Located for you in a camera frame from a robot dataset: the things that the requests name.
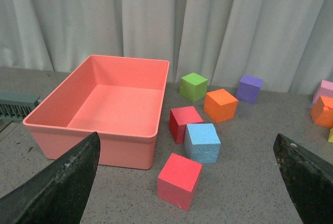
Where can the purple foam block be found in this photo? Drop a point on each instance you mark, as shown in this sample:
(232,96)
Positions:
(249,88)

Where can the yellow foam block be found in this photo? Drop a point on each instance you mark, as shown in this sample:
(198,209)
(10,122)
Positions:
(330,137)

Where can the pink plastic bin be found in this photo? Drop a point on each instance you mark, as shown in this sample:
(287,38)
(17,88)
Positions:
(120,98)

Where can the orange foam block right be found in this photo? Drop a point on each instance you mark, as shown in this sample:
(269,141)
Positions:
(321,113)

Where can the white curtain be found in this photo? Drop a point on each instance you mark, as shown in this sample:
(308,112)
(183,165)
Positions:
(287,43)

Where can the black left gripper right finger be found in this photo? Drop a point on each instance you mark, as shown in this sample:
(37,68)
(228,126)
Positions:
(308,180)

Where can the red foam block front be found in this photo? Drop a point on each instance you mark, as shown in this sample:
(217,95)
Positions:
(178,181)

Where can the pink foam block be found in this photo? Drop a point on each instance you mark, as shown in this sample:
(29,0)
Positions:
(324,89)

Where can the dark red foam block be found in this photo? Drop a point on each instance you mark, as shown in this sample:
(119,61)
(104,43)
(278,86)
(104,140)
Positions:
(179,118)

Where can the orange foam block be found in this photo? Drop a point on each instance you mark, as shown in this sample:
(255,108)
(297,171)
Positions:
(321,113)
(220,105)

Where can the grey-green slotted rack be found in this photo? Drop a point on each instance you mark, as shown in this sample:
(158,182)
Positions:
(16,106)

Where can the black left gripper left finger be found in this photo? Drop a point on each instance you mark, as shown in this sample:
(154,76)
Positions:
(59,193)

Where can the light blue foam block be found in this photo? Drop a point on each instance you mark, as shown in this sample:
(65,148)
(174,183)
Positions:
(202,143)

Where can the green foam block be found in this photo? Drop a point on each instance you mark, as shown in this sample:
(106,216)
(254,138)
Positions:
(193,87)

